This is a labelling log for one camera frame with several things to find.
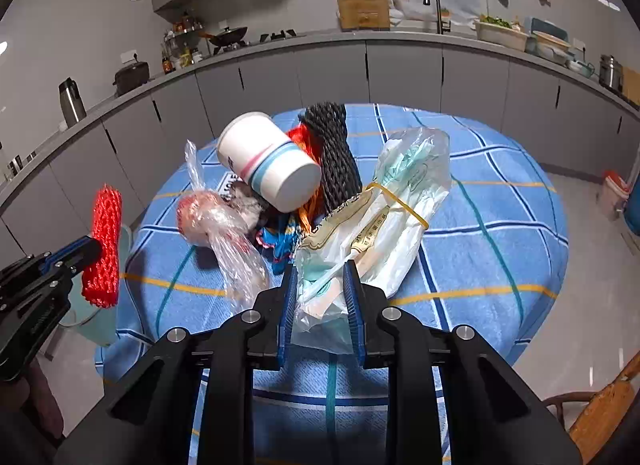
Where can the teal plastic bin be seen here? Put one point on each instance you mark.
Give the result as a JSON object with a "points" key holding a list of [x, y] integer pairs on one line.
{"points": [[97, 327]]}

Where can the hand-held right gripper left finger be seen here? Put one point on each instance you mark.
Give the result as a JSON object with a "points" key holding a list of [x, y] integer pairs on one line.
{"points": [[287, 315]]}

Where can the red foam fruit net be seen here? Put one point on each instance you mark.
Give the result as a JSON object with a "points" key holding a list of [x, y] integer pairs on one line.
{"points": [[102, 245]]}

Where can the black foam fruit net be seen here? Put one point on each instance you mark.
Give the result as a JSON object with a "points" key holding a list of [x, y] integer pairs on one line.
{"points": [[330, 155]]}

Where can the steel thermos jug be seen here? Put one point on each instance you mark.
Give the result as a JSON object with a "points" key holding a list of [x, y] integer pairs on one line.
{"points": [[72, 105]]}

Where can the black cooking pot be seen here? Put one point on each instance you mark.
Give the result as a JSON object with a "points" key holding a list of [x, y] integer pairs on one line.
{"points": [[131, 77]]}

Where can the grey lower kitchen cabinets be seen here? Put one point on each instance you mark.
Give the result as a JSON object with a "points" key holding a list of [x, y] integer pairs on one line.
{"points": [[400, 75]]}

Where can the white paper cup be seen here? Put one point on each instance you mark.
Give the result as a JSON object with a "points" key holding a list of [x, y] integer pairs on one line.
{"points": [[270, 165]]}

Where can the corner spice rack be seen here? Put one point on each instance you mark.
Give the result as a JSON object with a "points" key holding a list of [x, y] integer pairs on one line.
{"points": [[182, 30]]}

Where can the grey wrapper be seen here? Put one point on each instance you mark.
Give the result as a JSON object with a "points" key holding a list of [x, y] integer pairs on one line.
{"points": [[247, 202]]}

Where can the orange-red plastic net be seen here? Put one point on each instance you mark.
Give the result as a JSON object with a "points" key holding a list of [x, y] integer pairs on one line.
{"points": [[300, 137]]}

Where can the clear bag of face masks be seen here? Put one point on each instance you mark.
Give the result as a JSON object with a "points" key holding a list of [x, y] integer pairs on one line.
{"points": [[390, 225]]}

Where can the small teal bowl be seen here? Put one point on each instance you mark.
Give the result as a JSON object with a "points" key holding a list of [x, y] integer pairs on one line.
{"points": [[582, 67]]}

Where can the blue checked tablecloth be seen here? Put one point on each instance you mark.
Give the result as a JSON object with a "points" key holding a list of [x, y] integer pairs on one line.
{"points": [[500, 245]]}

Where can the wooden chair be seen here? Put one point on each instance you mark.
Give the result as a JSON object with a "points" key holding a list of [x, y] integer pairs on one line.
{"points": [[605, 405]]}

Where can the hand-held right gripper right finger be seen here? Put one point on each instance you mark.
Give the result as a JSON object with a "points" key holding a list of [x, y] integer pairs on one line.
{"points": [[352, 315]]}

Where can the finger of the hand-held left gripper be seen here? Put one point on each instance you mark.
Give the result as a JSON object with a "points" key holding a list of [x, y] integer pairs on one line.
{"points": [[75, 252]]}

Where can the gas stove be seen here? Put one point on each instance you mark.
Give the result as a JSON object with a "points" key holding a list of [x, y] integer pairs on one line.
{"points": [[277, 36]]}

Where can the black wok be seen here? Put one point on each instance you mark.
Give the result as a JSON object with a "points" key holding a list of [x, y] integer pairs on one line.
{"points": [[230, 35]]}

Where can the blue plastic barrel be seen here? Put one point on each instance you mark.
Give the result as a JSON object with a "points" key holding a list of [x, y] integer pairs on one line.
{"points": [[634, 212]]}

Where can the black kitchen faucet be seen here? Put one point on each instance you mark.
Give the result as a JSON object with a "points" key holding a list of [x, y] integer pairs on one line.
{"points": [[441, 15]]}

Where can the blue board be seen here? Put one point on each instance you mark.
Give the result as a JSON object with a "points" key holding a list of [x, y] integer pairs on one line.
{"points": [[555, 25]]}

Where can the clear bag with pink contents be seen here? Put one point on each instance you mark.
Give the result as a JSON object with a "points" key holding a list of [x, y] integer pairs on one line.
{"points": [[210, 217]]}

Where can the red and white bucket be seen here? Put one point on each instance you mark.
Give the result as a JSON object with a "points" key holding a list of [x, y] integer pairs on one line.
{"points": [[614, 195]]}

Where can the dark sauce bottle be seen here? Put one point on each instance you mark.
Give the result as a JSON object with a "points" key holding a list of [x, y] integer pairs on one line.
{"points": [[166, 65]]}

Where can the beige plastic basin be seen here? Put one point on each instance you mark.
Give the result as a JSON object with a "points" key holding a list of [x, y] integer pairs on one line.
{"points": [[550, 44]]}

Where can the white basin with greens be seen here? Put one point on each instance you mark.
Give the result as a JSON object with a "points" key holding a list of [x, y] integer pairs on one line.
{"points": [[500, 36]]}

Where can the steel pot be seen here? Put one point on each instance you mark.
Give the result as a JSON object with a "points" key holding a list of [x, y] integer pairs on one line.
{"points": [[611, 72]]}

